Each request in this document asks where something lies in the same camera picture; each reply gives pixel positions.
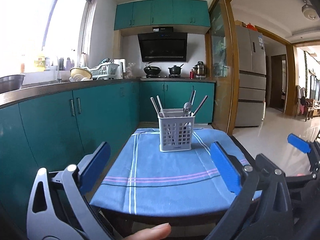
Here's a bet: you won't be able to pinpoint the dark red chopstick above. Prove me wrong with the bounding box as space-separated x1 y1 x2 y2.
192 95 208 116

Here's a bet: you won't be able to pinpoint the white chopstick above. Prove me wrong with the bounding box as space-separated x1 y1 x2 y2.
150 97 161 118

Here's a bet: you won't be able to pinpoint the human thumb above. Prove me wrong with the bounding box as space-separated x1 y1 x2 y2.
124 223 171 240

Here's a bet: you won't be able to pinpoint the wooden chair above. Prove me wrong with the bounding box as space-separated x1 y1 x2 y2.
295 85 319 121

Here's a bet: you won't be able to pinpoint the blue striped cloth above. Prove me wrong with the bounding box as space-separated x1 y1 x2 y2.
91 128 248 217

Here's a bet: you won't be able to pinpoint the teal lower cabinets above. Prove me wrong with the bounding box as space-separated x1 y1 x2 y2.
0 80 216 230

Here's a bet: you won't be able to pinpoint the teal cabinets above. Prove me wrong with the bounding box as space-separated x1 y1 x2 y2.
0 80 216 230
114 0 210 30

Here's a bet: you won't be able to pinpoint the white plastic utensil basket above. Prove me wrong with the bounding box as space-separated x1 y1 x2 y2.
158 108 195 152

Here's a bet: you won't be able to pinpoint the silver spoon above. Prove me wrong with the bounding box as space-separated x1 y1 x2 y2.
183 102 192 116

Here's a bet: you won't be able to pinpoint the yellow bowl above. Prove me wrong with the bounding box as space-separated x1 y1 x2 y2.
70 67 92 79

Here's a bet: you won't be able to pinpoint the chrome sink faucet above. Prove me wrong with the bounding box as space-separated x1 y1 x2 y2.
56 58 63 83

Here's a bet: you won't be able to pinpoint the white dish rack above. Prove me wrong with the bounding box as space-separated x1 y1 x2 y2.
84 60 119 80

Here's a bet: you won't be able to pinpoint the clear plastic bag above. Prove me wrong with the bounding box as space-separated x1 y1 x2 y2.
124 62 136 79

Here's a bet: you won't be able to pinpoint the red canister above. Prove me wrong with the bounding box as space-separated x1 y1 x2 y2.
189 68 195 79

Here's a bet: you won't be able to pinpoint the stainless steel pot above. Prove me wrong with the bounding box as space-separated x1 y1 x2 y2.
193 61 207 79

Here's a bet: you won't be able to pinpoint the silver refrigerator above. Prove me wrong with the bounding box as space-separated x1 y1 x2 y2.
235 25 266 127

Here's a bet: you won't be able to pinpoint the black cooking pot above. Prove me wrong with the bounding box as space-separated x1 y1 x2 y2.
168 64 184 75

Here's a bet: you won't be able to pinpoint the black wok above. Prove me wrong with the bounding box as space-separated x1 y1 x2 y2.
143 62 161 76

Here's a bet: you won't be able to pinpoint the yellow bottle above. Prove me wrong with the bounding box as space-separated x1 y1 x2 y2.
34 56 46 72

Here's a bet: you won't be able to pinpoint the steel bowl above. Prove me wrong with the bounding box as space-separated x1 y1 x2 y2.
0 74 25 94

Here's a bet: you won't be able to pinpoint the wooden glass sliding door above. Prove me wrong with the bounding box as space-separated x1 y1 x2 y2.
205 0 239 135

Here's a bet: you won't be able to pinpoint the ceiling lamp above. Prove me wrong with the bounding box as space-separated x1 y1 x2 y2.
302 1 319 21

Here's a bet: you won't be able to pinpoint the black range hood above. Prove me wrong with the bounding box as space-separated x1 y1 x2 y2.
138 31 188 62

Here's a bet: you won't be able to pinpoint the teal upper cabinets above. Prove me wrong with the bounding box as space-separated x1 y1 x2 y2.
114 0 210 30

